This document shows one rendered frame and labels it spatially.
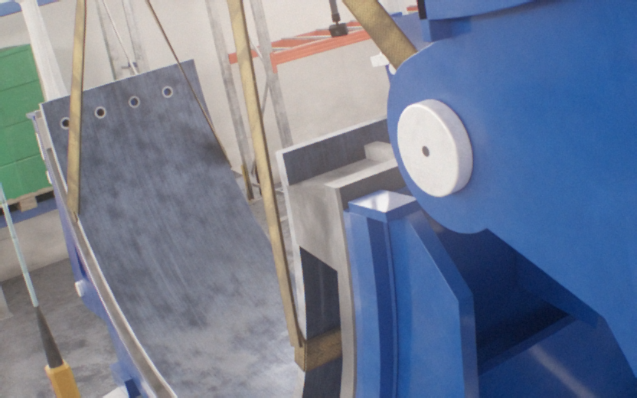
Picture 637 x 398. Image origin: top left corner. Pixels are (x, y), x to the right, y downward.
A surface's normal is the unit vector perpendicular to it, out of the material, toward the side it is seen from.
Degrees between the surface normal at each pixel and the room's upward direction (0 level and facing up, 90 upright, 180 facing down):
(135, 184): 65
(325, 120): 90
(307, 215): 90
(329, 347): 115
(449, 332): 90
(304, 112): 90
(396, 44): 105
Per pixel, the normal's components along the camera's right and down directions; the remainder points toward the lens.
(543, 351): 0.52, 0.33
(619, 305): -0.85, 0.31
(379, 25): -0.61, 0.56
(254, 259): 0.11, -0.70
